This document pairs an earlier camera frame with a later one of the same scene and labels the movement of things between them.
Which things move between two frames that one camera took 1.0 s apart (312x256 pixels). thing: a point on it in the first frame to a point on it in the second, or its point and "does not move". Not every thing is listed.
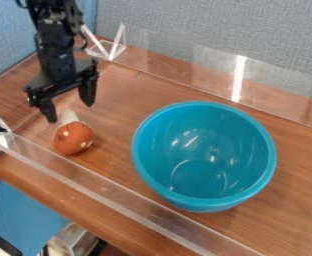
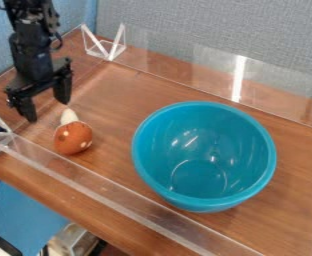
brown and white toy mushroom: x=73 y=134 does not move
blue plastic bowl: x=207 y=155 does not move
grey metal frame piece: x=73 y=241 does not move
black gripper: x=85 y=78 to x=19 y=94
